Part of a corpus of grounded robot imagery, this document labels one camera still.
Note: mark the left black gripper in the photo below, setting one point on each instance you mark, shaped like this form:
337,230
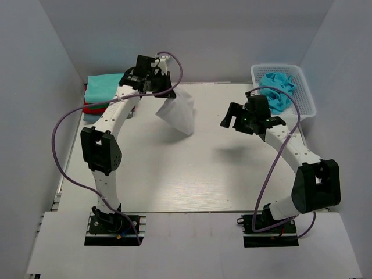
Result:
166,79

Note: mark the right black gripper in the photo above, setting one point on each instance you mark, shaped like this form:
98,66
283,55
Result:
236,110

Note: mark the white t-shirt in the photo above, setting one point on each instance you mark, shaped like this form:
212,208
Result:
179,112

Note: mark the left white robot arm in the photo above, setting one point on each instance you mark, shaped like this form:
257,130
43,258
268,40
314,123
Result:
100,149

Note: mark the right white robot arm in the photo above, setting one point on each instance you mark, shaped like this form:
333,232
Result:
317,181

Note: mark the folded green t-shirt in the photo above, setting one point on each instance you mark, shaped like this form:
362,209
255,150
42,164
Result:
97,108

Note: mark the white plastic basket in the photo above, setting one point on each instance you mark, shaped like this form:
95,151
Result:
286,90

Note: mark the folded teal t-shirt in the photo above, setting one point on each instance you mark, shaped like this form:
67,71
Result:
105,79

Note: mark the folded red t-shirt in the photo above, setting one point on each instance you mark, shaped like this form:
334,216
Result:
97,94

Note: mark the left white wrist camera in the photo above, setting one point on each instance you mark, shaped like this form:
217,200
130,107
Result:
161,66

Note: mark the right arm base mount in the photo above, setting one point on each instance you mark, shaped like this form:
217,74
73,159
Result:
267,232

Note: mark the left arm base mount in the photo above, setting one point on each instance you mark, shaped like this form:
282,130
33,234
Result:
114,230

